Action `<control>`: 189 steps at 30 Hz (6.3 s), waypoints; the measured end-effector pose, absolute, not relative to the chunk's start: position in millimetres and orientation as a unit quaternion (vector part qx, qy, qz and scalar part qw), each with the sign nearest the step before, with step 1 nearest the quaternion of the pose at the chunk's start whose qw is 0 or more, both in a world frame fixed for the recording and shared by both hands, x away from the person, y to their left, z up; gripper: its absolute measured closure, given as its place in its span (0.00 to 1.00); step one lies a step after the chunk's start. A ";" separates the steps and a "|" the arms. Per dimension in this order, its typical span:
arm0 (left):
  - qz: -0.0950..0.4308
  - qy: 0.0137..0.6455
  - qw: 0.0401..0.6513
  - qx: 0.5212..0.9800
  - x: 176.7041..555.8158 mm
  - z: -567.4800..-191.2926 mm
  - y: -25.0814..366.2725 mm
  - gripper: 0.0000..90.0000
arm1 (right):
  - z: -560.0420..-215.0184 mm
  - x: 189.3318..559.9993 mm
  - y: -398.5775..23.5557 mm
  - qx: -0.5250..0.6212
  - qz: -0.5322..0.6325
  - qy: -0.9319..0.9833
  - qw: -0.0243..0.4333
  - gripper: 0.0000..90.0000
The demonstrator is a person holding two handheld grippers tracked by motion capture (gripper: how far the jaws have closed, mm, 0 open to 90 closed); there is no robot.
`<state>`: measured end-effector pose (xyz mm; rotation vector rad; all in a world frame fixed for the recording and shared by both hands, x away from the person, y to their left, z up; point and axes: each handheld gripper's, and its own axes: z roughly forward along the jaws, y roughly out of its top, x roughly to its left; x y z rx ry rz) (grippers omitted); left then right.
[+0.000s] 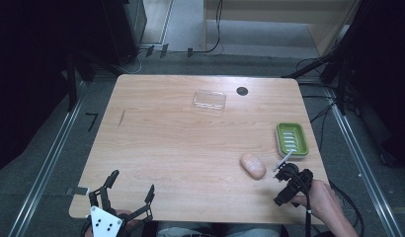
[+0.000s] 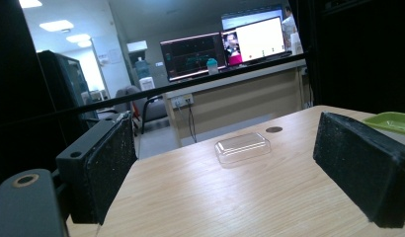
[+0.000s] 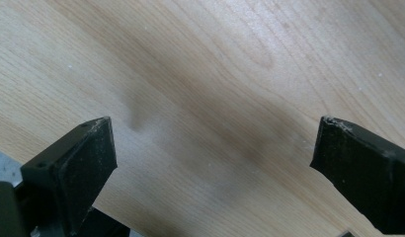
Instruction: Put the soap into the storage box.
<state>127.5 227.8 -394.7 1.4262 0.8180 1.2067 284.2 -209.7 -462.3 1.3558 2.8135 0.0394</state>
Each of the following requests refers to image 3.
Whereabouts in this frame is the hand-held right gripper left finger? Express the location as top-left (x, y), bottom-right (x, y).
top-left (20, 116), bottom-right (119, 237)

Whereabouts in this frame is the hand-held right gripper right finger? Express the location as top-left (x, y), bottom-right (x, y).
top-left (309, 115), bottom-right (405, 236)

